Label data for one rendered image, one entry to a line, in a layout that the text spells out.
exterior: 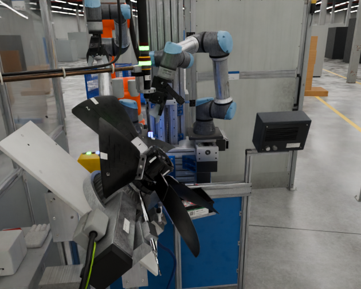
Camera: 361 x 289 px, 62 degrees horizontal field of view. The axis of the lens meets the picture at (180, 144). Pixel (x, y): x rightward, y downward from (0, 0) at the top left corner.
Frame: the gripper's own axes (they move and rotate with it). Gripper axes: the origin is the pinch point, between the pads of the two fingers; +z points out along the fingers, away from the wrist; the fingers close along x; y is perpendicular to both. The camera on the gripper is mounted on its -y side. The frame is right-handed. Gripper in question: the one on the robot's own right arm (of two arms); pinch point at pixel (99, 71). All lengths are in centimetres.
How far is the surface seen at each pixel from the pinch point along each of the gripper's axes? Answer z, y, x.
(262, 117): 24, -17, -83
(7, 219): 65, -33, 46
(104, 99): 6.3, -44.2, -8.1
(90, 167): 45.6, -19.4, 6.6
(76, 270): 64, -72, 4
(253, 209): 148, 90, -122
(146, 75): -3, -52, -25
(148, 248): 43, -89, -23
